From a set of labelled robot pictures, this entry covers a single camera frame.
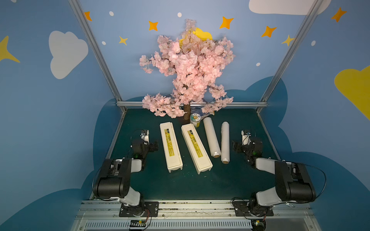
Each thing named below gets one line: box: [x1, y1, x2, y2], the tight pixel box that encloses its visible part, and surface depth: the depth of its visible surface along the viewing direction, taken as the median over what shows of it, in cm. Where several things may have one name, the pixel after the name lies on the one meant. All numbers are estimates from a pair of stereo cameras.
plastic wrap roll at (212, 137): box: [202, 116, 222, 158], surface depth 100 cm
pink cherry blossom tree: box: [139, 18, 235, 120], surface depth 78 cm
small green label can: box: [189, 112, 201, 128], surface depth 109 cm
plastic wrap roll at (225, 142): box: [220, 121, 231, 165], surface depth 100 cm
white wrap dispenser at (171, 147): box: [159, 121, 184, 173], surface depth 91 cm
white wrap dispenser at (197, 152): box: [180, 123, 213, 175], surface depth 91 cm
